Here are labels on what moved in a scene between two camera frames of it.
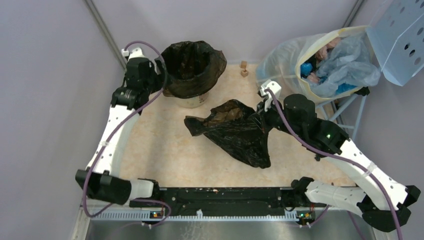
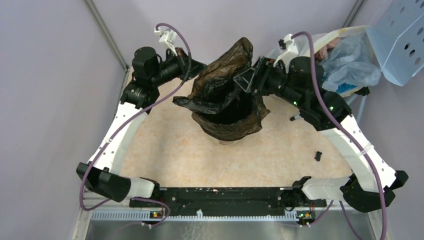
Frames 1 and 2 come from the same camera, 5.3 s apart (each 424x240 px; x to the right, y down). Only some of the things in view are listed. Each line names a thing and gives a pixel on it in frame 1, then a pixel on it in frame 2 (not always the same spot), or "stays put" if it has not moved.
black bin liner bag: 192,68 → 243,115
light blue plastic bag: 350,63 stays put
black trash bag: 236,125 → 216,92
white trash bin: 192,102 → 224,142
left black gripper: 160,77 → 183,61
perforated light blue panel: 396,33 stays put
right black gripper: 264,115 → 264,70
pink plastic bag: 321,55 stays put
